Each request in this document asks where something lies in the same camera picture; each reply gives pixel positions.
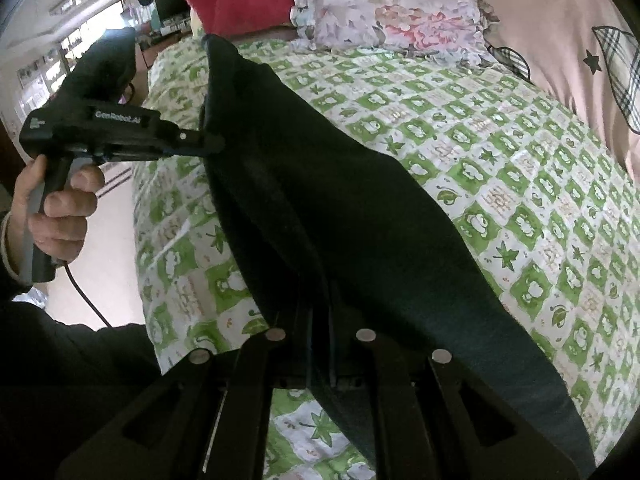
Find black pants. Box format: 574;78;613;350
201;35;596;479

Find person's left hand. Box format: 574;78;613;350
6;155;105;272

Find black monitor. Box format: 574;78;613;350
154;0;191;22

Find person's dark sleeve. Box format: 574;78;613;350
0;209;166;480

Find green checkered bed sheet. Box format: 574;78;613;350
134;36;639;479

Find floral ruffled pillow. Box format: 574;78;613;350
290;0;498;66

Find pink heart-print duvet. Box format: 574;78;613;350
487;0;639;179

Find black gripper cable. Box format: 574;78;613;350
62;261;114;331

